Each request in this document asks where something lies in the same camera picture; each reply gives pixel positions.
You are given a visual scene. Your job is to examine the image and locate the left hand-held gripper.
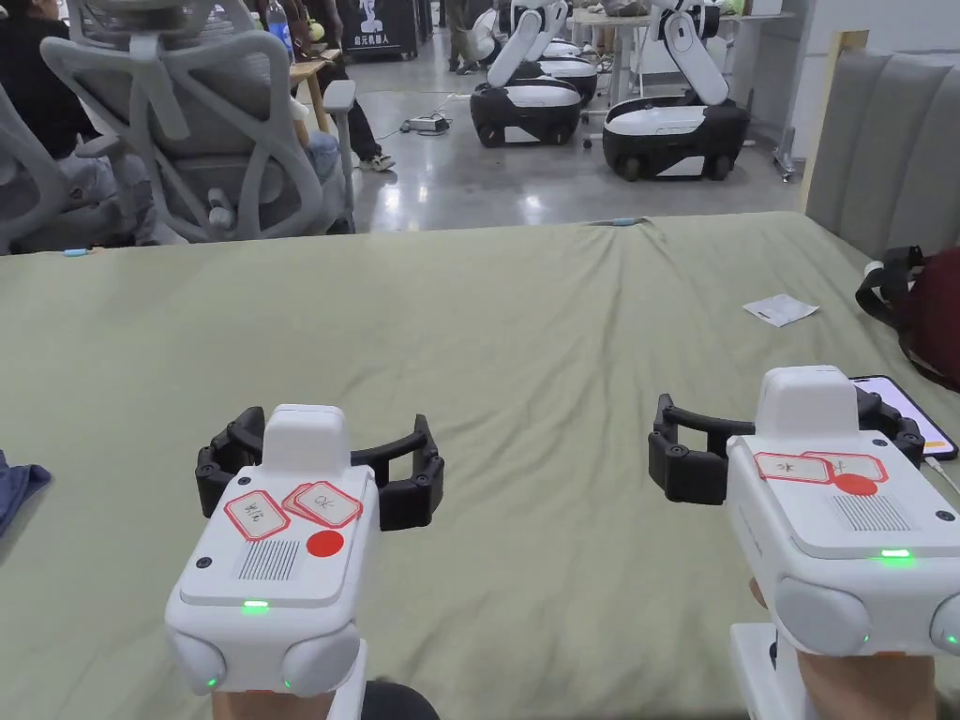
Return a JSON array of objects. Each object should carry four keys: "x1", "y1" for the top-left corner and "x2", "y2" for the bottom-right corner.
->
[{"x1": 163, "y1": 404, "x2": 445, "y2": 720}]

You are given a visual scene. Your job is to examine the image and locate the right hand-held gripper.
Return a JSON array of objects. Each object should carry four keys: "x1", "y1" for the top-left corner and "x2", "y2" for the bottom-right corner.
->
[{"x1": 648, "y1": 365, "x2": 960, "y2": 720}]

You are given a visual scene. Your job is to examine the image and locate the person's left hand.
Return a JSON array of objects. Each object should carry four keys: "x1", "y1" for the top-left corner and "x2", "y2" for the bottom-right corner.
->
[{"x1": 209, "y1": 688, "x2": 337, "y2": 720}]

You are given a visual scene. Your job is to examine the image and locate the person's right hand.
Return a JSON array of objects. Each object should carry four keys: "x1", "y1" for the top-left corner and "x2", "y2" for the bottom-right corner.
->
[{"x1": 748, "y1": 577, "x2": 940, "y2": 720}]

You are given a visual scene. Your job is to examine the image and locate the smartphone with lit screen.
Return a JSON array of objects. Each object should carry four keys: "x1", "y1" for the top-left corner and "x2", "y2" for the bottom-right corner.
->
[{"x1": 850, "y1": 374, "x2": 960, "y2": 462}]

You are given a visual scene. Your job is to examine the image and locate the white paper card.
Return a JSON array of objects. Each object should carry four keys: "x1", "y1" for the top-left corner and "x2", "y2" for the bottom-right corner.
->
[{"x1": 742, "y1": 293, "x2": 821, "y2": 330}]

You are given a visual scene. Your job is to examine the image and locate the bed with pale green sheet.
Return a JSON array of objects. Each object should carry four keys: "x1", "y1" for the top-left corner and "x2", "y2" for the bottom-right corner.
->
[{"x1": 0, "y1": 209, "x2": 960, "y2": 720}]

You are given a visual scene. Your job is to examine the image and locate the person's legs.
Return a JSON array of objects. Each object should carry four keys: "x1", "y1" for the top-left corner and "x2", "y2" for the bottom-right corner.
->
[{"x1": 361, "y1": 678, "x2": 442, "y2": 720}]

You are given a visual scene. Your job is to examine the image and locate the dark blue garment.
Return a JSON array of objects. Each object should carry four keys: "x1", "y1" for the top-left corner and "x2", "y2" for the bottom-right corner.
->
[{"x1": 0, "y1": 448, "x2": 53, "y2": 538}]

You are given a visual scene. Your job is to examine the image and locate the grey padded headboard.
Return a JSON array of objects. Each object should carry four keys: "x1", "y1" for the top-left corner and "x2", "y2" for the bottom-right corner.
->
[{"x1": 804, "y1": 28, "x2": 960, "y2": 260}]

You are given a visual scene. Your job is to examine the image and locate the white robot on black base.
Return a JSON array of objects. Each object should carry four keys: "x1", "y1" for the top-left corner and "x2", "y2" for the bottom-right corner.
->
[
  {"x1": 541, "y1": 37, "x2": 601, "y2": 106},
  {"x1": 470, "y1": 0, "x2": 601, "y2": 149},
  {"x1": 602, "y1": 0, "x2": 752, "y2": 183}
]

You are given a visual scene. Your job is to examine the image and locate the grey mesh office chair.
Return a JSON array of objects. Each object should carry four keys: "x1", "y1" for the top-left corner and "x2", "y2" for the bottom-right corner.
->
[
  {"x1": 39, "y1": 0, "x2": 358, "y2": 243},
  {"x1": 0, "y1": 81, "x2": 162, "y2": 255}
]

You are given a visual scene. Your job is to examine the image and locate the wooden table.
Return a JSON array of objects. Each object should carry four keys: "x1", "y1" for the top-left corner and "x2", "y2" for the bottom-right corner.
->
[{"x1": 288, "y1": 43, "x2": 348, "y2": 136}]

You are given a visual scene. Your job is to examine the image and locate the black display stand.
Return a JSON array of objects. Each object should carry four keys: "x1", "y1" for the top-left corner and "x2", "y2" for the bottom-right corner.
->
[{"x1": 344, "y1": 0, "x2": 422, "y2": 63}]

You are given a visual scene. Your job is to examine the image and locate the white charging cable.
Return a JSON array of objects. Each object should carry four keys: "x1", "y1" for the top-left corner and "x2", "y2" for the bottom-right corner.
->
[{"x1": 924, "y1": 453, "x2": 960, "y2": 498}]

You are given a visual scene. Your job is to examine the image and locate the dark red bag, black strap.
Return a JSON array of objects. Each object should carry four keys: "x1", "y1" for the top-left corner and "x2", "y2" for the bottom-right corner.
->
[{"x1": 855, "y1": 246, "x2": 960, "y2": 393}]

